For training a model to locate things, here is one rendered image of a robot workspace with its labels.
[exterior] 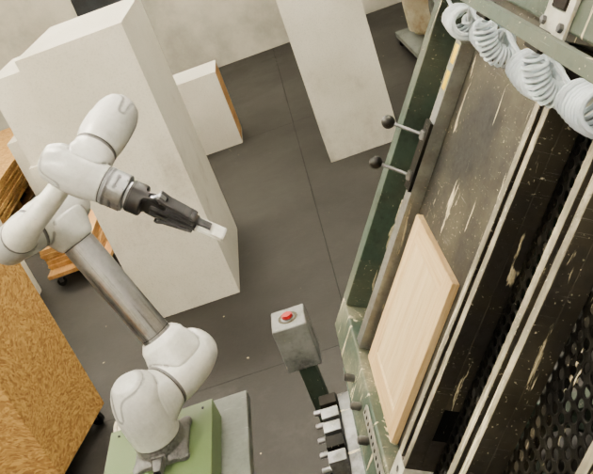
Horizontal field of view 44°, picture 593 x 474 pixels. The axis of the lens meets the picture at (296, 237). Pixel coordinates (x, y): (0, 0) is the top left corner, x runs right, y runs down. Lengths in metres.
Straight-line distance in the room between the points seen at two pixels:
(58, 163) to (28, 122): 4.47
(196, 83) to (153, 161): 2.69
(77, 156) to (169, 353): 0.80
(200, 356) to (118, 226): 2.22
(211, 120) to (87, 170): 5.31
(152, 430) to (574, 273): 1.40
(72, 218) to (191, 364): 0.56
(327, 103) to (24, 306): 3.00
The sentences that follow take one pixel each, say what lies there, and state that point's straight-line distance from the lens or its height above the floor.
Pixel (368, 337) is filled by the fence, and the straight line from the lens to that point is 2.28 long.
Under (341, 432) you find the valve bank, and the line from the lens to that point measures 2.27.
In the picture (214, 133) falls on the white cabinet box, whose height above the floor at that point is 0.18.
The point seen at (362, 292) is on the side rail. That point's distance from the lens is 2.47.
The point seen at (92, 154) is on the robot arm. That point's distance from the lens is 1.72.
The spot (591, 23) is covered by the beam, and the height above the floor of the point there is 1.89.
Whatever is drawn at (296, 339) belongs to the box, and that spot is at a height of 0.88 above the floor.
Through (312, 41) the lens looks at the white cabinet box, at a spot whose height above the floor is 0.96.
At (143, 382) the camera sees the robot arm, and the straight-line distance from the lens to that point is 2.22.
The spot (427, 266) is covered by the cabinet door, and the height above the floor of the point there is 1.26.
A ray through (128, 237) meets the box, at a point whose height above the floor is 0.60.
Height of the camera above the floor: 2.27
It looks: 27 degrees down
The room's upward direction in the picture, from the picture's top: 21 degrees counter-clockwise
